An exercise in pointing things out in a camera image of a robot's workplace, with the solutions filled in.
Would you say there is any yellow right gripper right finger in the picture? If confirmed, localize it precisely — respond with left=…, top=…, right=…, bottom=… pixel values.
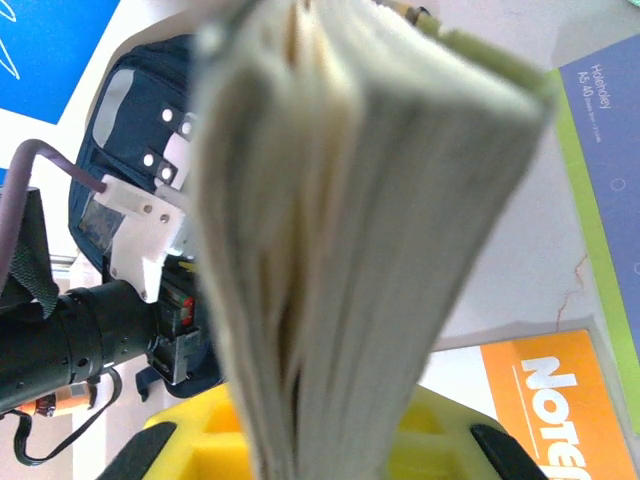
left=387, top=384, right=551, bottom=480

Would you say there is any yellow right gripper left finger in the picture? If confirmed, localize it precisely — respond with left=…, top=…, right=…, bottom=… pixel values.
left=99, top=385, right=261, bottom=480

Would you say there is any navy blue backpack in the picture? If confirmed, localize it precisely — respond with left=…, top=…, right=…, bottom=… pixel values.
left=0, top=34, right=226, bottom=401

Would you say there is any thick paperback book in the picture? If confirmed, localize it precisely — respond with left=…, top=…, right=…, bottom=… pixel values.
left=192, top=0, right=556, bottom=480

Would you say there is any purple notebook with green edge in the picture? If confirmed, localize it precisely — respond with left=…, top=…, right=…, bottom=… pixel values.
left=542, top=34, right=640, bottom=436

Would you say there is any orange notebook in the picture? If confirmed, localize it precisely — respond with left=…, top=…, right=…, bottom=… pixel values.
left=479, top=329, right=640, bottom=480

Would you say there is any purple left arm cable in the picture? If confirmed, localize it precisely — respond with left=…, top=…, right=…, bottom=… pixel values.
left=0, top=139, right=109, bottom=281

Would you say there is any blue floral wall poster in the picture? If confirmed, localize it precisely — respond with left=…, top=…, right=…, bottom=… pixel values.
left=0, top=0, right=121, bottom=126

